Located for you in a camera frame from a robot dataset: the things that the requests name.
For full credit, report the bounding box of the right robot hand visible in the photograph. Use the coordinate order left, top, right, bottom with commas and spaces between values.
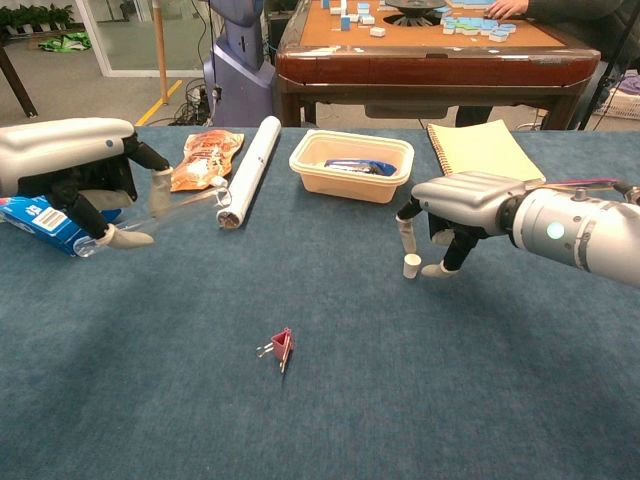
394, 170, 526, 279

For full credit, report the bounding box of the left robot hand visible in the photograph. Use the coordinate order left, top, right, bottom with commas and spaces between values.
0, 117, 174, 250

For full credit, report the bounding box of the clear glass test tube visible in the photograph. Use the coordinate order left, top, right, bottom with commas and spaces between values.
72, 187, 232, 259

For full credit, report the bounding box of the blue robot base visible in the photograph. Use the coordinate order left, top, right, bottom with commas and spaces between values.
202, 0, 277, 128

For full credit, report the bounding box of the white rolled paper tube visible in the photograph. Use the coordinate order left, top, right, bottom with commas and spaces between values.
215, 115, 283, 232

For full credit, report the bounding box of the yellow spiral notebook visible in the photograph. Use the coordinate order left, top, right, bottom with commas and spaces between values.
426, 118, 548, 184

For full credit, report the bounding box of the dark table leg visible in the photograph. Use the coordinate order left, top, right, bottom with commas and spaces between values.
0, 44, 39, 119

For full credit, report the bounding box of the blue Oreo cookie box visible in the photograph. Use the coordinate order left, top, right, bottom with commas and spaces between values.
0, 195, 124, 258

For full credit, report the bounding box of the green bag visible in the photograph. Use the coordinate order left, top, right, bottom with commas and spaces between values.
38, 31, 93, 53

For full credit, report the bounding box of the blue Oreo snack packet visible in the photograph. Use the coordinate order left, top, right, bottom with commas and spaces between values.
323, 158, 398, 177

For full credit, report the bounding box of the beige plastic food container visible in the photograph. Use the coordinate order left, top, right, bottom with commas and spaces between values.
288, 129, 416, 205

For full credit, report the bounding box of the row of potted plants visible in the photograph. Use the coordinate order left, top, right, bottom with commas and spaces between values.
0, 3, 75, 36

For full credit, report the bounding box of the brown mahjong table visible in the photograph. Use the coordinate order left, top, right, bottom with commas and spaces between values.
274, 0, 602, 130

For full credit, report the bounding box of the wooden pole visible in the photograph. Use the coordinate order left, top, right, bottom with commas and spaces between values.
152, 0, 170, 106

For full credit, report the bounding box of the orange snack pouch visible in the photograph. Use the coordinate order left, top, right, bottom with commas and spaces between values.
168, 129, 246, 194

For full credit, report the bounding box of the white plastic basket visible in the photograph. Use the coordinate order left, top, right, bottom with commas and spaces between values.
597, 69, 640, 121

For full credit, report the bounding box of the black mahjong table turntable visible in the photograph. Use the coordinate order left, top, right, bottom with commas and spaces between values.
383, 0, 449, 27

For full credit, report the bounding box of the seated person in dark clothes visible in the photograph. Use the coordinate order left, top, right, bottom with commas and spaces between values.
452, 0, 640, 131

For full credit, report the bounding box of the blue felt table cover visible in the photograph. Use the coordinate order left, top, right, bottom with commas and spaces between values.
0, 123, 640, 480

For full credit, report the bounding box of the pink binder clip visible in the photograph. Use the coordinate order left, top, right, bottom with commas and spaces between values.
255, 327, 296, 375

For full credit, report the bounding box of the tangle of black cables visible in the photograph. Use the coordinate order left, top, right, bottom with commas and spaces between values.
169, 79, 216, 127

